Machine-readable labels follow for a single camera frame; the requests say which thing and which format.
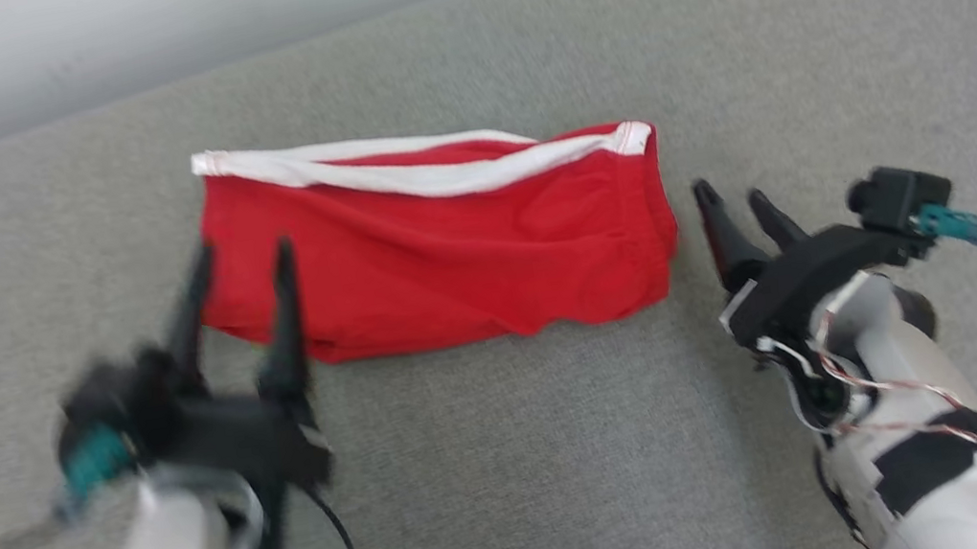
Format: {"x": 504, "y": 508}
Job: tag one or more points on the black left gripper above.
{"x": 232, "y": 434}

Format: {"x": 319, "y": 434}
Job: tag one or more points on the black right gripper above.
{"x": 808, "y": 275}

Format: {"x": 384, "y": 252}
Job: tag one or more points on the red shorts white waistband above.
{"x": 448, "y": 261}

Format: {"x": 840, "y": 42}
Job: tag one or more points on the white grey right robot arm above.
{"x": 927, "y": 490}

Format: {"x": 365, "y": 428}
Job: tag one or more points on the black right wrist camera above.
{"x": 894, "y": 199}

